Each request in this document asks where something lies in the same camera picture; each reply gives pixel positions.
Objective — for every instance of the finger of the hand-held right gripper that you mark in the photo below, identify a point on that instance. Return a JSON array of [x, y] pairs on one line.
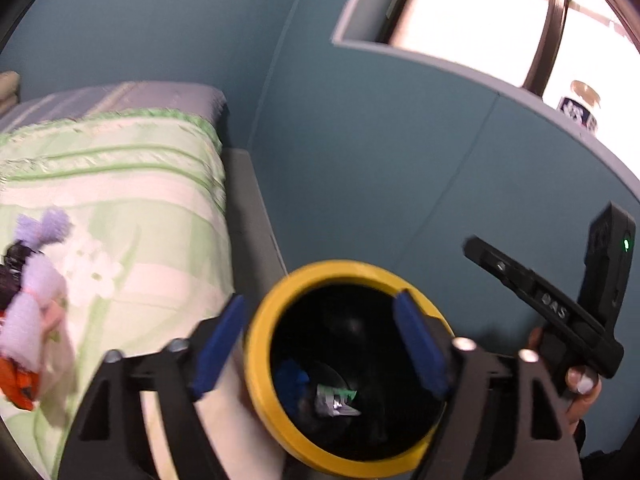
[[495, 262]]

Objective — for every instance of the blue scrap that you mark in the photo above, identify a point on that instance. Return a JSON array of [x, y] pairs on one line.
[[292, 380]]

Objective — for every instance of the window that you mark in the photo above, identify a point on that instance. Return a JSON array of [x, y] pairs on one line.
[[450, 10]]

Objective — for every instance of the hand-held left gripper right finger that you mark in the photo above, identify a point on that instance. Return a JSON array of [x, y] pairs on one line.
[[420, 345]]

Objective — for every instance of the pink cloth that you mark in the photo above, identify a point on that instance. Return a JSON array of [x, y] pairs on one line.
[[55, 325]]

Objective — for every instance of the blue white jar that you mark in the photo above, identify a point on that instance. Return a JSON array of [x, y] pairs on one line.
[[580, 110]]

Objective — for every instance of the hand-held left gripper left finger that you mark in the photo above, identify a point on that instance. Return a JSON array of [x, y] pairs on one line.
[[217, 350]]

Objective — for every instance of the silver green wrapper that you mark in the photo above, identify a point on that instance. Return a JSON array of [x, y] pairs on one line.
[[330, 400]]

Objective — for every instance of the black plastic wrapper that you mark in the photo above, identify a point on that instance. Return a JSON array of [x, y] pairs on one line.
[[12, 260]]

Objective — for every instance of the person's right hand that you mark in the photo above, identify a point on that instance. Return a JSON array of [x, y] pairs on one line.
[[582, 387]]

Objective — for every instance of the green floral quilt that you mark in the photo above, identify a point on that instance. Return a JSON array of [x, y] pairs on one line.
[[125, 185]]

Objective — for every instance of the lavender cloth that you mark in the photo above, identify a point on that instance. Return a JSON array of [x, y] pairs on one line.
[[35, 280]]

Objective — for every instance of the orange wrapper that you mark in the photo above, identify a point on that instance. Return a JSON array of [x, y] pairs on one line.
[[20, 385]]

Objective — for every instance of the yellow rimmed black trash bin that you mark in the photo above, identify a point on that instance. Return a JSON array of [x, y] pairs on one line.
[[300, 280]]

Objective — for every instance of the beige pillow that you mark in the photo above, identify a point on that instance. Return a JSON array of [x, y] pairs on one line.
[[7, 90]]

